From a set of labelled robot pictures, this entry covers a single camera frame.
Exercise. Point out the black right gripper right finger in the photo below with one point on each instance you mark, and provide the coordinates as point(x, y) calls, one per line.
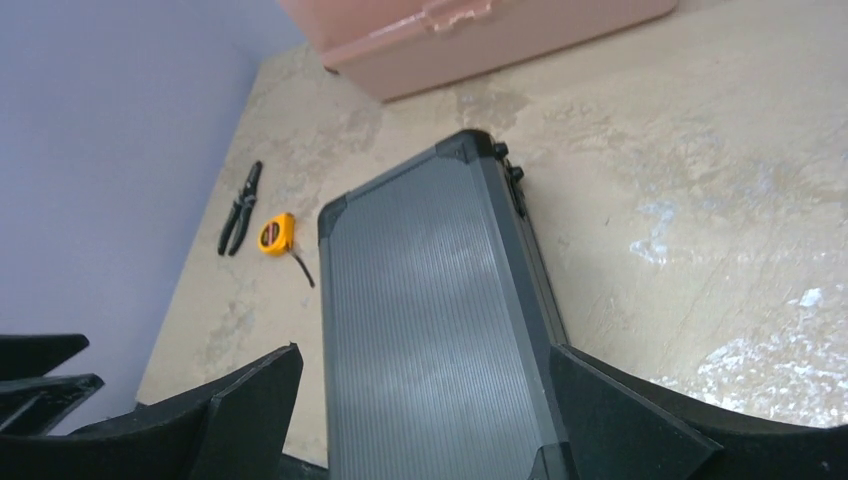
point(619, 426)

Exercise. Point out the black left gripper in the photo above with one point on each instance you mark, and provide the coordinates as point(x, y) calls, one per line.
point(32, 401)

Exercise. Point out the translucent pink plastic toolbox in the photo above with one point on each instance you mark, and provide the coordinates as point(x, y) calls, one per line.
point(393, 49)

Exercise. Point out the yellow tape measure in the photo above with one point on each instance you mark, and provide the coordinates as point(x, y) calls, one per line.
point(277, 238)

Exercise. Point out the black handled pruning shears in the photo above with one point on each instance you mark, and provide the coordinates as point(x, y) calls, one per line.
point(235, 228)

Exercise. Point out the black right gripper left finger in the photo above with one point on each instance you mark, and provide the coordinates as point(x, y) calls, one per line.
point(231, 428)

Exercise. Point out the black plastic poker case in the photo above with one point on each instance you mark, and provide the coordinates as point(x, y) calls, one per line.
point(438, 315)

